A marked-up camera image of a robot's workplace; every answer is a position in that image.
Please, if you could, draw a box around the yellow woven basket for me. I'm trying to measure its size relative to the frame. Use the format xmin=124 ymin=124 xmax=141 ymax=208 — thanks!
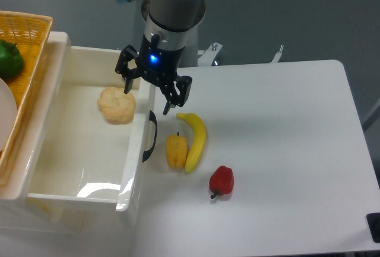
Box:
xmin=1 ymin=11 xmax=53 ymax=186

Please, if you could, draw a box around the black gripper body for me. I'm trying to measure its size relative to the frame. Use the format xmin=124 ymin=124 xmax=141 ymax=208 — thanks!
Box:
xmin=137 ymin=36 xmax=184 ymax=87

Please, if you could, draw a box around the white top drawer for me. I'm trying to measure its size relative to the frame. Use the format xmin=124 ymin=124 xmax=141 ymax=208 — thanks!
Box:
xmin=28 ymin=46 xmax=155 ymax=212

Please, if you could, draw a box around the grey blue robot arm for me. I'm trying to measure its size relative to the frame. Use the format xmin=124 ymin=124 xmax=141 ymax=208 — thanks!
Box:
xmin=115 ymin=0 xmax=205 ymax=115

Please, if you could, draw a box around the black object at table edge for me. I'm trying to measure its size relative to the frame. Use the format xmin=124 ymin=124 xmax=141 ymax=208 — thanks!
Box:
xmin=366 ymin=212 xmax=380 ymax=243

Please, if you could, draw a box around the cauliflower toy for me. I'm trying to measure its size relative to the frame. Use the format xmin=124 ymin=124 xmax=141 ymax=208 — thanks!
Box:
xmin=97 ymin=87 xmax=136 ymax=123

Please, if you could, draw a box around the white table clamp bracket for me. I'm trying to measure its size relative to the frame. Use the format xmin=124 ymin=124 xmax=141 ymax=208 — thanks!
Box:
xmin=271 ymin=45 xmax=284 ymax=64

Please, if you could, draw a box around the green bell pepper toy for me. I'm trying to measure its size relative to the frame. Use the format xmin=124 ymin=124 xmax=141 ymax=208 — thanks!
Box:
xmin=1 ymin=39 xmax=24 ymax=80

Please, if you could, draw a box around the white drawer cabinet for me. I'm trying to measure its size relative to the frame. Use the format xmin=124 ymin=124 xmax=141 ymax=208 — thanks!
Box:
xmin=1 ymin=32 xmax=138 ymax=232

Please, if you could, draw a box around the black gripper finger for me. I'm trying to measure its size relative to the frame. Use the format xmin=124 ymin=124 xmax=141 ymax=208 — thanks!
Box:
xmin=159 ymin=75 xmax=192 ymax=115
xmin=115 ymin=45 xmax=142 ymax=94

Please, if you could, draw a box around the white plate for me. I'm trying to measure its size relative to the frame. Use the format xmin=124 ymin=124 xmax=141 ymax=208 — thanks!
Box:
xmin=0 ymin=79 xmax=17 ymax=150

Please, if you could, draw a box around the yellow banana toy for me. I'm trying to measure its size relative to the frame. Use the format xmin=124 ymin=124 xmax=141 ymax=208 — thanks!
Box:
xmin=176 ymin=113 xmax=207 ymax=173

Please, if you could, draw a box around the black drawer handle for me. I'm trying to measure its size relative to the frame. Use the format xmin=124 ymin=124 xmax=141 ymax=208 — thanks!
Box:
xmin=142 ymin=110 xmax=158 ymax=163

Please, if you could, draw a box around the red bell pepper toy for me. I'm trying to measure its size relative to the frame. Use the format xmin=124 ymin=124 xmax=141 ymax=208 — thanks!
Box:
xmin=209 ymin=166 xmax=235 ymax=199

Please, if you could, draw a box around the yellow bell pepper toy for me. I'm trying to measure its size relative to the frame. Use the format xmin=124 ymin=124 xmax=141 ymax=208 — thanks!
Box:
xmin=166 ymin=132 xmax=188 ymax=169

